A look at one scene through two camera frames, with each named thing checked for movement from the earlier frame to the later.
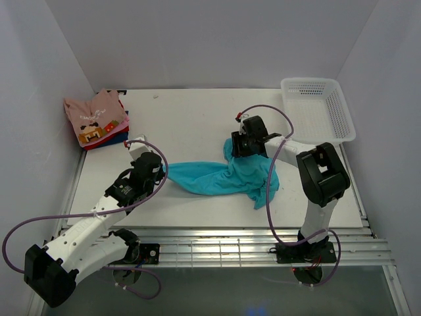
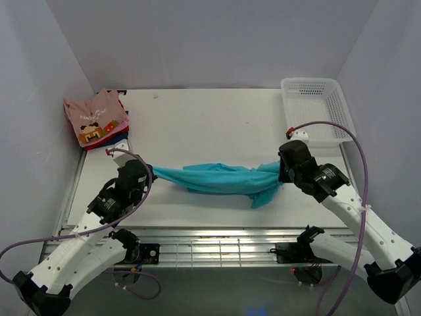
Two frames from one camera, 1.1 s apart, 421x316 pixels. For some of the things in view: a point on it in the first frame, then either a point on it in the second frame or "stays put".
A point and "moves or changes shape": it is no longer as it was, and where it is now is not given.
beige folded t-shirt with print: [92, 118] stays put
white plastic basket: [316, 110] stays put
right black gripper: [237, 149] -> [282, 176]
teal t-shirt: [237, 176] moves or changes shape
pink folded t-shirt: [121, 126] stays put
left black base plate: [140, 254] stays put
